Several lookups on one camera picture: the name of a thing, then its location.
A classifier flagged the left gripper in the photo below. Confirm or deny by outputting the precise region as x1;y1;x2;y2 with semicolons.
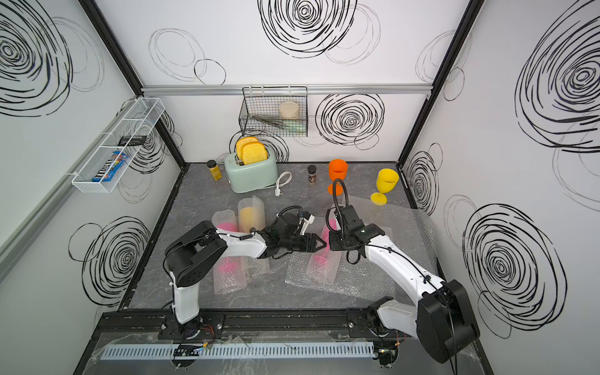
279;233;328;253

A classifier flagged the pink glass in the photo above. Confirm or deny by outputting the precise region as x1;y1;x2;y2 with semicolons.
212;209;248;295
306;218;342;285

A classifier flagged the bubble wrap of orange glass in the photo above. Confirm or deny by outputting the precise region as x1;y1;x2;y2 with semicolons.
284;252;398;301

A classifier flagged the yellow wine glass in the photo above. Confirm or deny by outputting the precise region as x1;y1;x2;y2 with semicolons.
370;169;399;206

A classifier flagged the orange wine glass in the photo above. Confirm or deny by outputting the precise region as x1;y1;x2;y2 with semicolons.
327;159;348;196

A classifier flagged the bubble wrap of yellow glass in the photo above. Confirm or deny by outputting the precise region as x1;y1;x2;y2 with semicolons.
349;196;440;276

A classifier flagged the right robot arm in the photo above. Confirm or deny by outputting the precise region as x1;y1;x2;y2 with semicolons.
328;206;481;363

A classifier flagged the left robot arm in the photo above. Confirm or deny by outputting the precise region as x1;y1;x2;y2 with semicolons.
164;211;327;324

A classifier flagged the yellow-orange glass in wrap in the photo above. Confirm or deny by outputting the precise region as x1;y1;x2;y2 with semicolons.
237;196;270;280

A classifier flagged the dark spice jar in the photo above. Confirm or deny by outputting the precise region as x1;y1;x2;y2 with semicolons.
307;165;317;185

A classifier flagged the mint green toaster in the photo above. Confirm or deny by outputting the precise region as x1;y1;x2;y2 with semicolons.
224;154;279;194

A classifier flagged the yellow sponge toast front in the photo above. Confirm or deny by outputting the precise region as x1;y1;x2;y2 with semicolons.
242;142;269;165

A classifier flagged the yellow sponge toast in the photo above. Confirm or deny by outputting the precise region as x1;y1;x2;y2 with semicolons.
242;142;269;165
235;137;258;160

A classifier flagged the green item in basket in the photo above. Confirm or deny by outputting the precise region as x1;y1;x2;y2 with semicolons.
283;120;308;136

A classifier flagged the yellow spice jar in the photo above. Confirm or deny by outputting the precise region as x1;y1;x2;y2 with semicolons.
206;159;222;181

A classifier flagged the yellow sponge toast back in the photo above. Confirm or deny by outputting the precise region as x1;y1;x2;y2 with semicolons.
235;137;258;160

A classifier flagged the beige cup in basket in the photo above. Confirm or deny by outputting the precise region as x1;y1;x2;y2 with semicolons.
278;101;300;120

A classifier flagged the black small box on shelf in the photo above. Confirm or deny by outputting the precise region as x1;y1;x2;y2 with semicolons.
118;135;148;147

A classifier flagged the blue candy packet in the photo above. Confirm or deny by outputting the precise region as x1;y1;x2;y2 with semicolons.
92;151;129;183

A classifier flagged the white toaster cable plug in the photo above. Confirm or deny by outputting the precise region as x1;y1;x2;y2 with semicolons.
274;171;292;197

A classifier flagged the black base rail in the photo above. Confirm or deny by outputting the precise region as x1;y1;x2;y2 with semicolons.
95;308;392;339

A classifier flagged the black wire wall basket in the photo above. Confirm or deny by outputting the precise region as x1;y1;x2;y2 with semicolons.
238;85;309;138

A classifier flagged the white slotted cable duct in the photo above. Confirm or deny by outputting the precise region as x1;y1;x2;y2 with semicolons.
99;342;376;361

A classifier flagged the white wire wall shelf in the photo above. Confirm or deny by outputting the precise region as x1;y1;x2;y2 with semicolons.
71;97;166;194

